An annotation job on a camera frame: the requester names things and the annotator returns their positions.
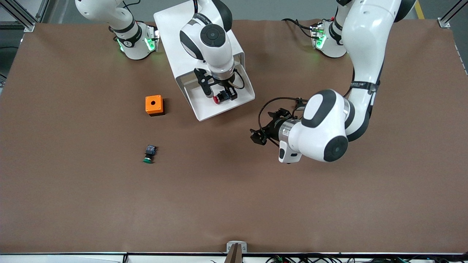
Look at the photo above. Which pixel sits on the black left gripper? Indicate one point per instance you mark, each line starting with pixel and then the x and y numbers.
pixel 272 128

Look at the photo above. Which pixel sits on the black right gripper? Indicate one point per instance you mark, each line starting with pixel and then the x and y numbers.
pixel 223 87

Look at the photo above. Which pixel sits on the red push button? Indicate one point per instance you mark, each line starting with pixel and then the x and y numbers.
pixel 218 99

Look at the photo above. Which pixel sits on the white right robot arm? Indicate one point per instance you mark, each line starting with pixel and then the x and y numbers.
pixel 212 36

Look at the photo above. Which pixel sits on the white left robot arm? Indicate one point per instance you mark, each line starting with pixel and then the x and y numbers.
pixel 321 128

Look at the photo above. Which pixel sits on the green push button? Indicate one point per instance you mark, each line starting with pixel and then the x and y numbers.
pixel 148 160

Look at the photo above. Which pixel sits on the brown table cover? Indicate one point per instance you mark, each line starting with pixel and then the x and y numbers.
pixel 234 201

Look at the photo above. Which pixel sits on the orange button enclosure box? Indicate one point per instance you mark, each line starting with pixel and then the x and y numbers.
pixel 153 104

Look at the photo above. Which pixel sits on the aluminium frame post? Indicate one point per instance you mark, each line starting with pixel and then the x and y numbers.
pixel 443 22
pixel 27 25

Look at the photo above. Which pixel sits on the white table edge rail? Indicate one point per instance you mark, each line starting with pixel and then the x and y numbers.
pixel 73 258

